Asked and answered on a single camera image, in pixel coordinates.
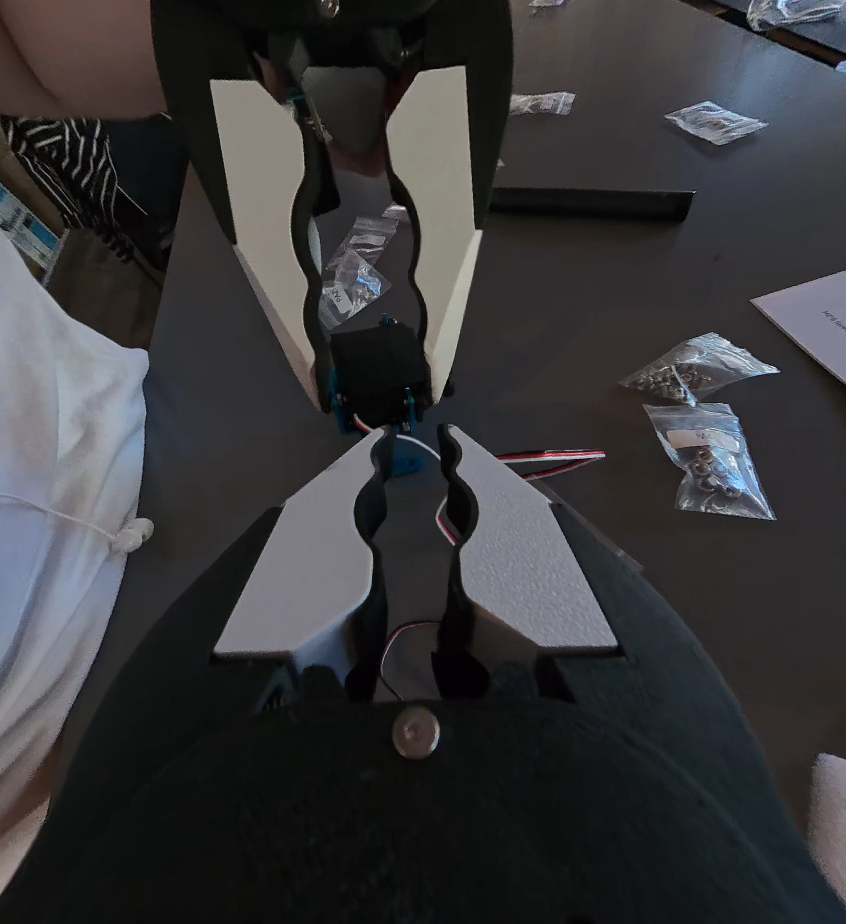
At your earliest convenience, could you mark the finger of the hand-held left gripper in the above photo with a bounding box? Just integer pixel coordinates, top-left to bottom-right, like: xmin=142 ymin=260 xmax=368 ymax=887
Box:
xmin=209 ymin=78 xmax=342 ymax=414
xmin=385 ymin=65 xmax=485 ymax=404

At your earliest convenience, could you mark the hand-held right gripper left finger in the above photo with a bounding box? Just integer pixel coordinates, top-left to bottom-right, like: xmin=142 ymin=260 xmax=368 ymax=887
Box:
xmin=213 ymin=424 xmax=389 ymax=701

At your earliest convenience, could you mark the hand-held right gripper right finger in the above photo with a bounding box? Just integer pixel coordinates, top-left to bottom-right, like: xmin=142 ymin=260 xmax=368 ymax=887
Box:
xmin=431 ymin=424 xmax=620 ymax=700

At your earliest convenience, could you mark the red white black servo cable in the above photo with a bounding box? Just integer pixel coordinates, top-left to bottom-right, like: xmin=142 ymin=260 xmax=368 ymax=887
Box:
xmin=379 ymin=427 xmax=606 ymax=701

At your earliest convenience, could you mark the blue bracket with black servo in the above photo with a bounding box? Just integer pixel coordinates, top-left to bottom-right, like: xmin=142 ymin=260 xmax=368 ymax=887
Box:
xmin=325 ymin=312 xmax=431 ymax=479

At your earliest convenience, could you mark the person's left forearm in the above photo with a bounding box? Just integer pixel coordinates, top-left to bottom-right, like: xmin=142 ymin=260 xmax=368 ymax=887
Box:
xmin=0 ymin=0 xmax=171 ymax=120

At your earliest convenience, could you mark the dark desk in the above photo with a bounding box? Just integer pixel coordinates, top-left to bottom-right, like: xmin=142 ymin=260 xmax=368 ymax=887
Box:
xmin=141 ymin=0 xmax=846 ymax=867

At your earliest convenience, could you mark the black white striped cloth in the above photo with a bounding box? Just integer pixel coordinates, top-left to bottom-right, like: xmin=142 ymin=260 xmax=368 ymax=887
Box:
xmin=0 ymin=115 xmax=151 ymax=264

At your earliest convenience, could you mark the labelled clear plastic bag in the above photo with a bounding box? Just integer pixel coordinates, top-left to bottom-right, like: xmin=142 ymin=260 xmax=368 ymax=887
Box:
xmin=318 ymin=249 xmax=395 ymax=331

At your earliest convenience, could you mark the black flat bar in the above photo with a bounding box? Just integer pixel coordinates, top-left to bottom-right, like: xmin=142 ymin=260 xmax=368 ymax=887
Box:
xmin=490 ymin=186 xmax=697 ymax=226

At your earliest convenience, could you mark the clear bag of nuts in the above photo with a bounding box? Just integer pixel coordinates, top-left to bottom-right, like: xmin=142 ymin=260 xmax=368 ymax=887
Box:
xmin=643 ymin=403 xmax=777 ymax=521

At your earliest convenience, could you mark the cardboard box with blue labels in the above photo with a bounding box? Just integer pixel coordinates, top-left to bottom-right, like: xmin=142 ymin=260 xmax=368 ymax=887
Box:
xmin=0 ymin=141 xmax=68 ymax=279

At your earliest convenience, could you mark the clear bag of screws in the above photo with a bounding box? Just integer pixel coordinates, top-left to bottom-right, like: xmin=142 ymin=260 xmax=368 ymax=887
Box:
xmin=619 ymin=332 xmax=781 ymax=407

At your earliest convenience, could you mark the clear bag with metal part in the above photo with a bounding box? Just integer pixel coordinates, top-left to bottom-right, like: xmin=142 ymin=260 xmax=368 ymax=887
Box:
xmin=664 ymin=101 xmax=769 ymax=146

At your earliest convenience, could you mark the person's white shirt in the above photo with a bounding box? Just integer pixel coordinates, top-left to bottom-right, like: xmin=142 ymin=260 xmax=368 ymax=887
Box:
xmin=0 ymin=193 xmax=155 ymax=924

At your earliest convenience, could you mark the white instruction booklet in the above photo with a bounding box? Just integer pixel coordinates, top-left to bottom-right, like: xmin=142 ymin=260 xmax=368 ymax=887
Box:
xmin=750 ymin=258 xmax=846 ymax=417

